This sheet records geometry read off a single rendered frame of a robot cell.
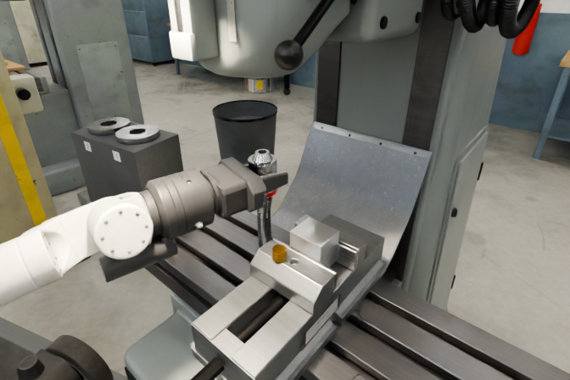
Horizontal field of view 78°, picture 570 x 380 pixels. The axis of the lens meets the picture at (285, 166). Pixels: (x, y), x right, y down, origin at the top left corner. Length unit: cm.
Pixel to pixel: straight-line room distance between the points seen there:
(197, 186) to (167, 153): 32
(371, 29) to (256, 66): 19
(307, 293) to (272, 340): 8
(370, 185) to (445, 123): 21
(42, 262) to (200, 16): 33
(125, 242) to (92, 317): 161
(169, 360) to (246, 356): 27
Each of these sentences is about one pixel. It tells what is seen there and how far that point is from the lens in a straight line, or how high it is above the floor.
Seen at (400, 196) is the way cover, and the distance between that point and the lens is 84.
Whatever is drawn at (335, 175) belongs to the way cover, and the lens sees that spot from 91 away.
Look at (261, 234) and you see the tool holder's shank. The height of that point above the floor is 102.
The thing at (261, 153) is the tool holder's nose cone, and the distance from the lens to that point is 57.
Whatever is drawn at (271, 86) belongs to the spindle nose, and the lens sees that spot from 52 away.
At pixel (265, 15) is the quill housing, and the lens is 41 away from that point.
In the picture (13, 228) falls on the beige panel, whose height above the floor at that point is 28.
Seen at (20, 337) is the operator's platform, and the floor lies 40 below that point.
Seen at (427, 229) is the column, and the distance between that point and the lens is 95.
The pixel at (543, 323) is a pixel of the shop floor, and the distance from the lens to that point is 220.
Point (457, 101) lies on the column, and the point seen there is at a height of 121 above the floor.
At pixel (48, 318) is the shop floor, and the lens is 217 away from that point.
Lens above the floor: 141
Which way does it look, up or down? 27 degrees down
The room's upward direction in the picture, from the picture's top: straight up
